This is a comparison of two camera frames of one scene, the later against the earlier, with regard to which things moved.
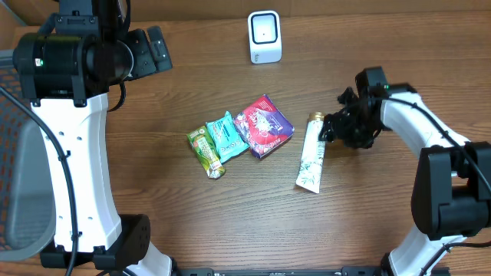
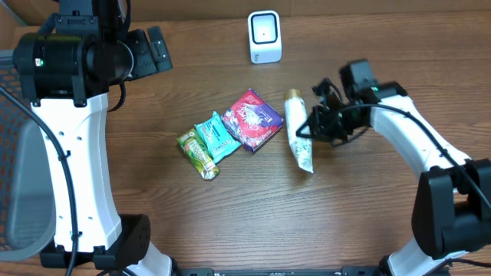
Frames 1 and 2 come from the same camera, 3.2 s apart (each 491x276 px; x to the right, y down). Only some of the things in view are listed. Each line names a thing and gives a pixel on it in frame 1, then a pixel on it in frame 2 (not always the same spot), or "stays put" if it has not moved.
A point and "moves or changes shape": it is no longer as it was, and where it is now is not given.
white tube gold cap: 311,167 → 296,116
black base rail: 306,271 stays put
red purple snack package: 262,126 moves or changes shape
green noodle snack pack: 207,152 moves or changes shape
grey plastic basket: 28,225 stays put
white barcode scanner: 265,36 stays put
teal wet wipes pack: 229,141 moves or changes shape
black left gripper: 149,51 stays put
